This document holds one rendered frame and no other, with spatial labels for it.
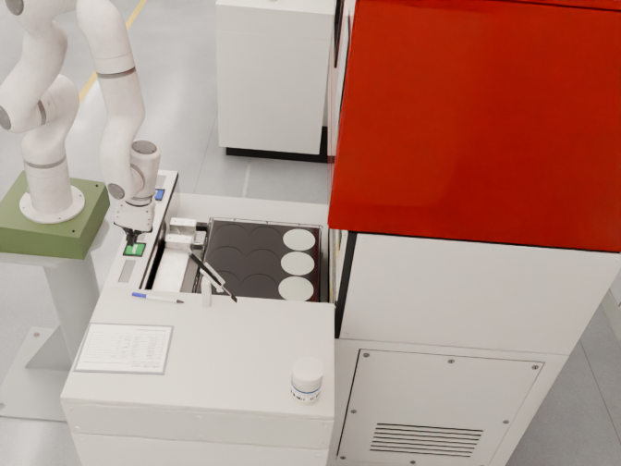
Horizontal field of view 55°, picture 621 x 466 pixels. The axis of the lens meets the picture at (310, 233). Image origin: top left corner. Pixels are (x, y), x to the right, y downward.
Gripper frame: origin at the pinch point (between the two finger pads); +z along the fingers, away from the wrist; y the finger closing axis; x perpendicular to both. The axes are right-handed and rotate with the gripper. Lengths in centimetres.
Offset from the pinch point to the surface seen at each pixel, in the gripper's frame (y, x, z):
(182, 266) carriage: -15.3, -2.9, 9.7
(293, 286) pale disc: -47.7, 3.5, 0.8
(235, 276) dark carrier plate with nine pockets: -30.9, 1.5, 4.5
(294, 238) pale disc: -47, -18, 1
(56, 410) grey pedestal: 20, -5, 106
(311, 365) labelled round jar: -49, 43, -16
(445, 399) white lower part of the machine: -105, 15, 23
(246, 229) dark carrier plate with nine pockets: -31.8, -19.7, 4.1
